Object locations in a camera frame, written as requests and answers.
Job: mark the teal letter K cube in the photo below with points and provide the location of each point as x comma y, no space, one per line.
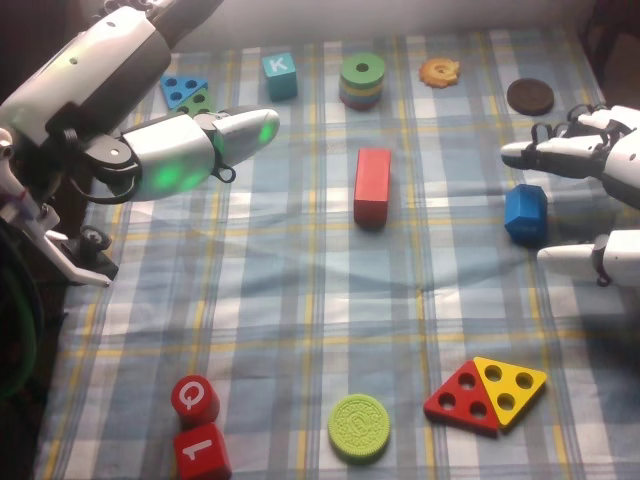
280,80

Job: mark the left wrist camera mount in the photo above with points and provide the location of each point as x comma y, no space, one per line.
60,255

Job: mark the dark brown sandwich cookie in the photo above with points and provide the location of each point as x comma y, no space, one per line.
530,97

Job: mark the red cylinder with letter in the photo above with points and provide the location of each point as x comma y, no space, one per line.
205,410

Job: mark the lime green sandwich cookie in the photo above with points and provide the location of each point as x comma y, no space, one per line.
357,430

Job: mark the yellow triangle block with holes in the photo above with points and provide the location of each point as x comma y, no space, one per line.
507,385

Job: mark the red triangle block with holes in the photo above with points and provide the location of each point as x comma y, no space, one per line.
462,396

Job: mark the green triangle block with holes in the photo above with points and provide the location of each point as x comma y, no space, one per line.
194,103

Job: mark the tan flower biscuit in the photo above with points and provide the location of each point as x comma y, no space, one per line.
430,75

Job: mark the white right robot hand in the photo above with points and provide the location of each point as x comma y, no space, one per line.
620,160

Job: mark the blue plaid tablecloth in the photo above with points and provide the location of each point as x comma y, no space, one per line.
300,310

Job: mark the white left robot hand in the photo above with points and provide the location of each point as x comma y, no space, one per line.
100,70

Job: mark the blue triangle block with holes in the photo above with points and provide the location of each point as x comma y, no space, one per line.
181,91

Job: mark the red cube with numeral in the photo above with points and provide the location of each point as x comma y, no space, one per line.
210,460

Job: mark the red rectangular block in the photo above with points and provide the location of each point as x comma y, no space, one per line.
372,185

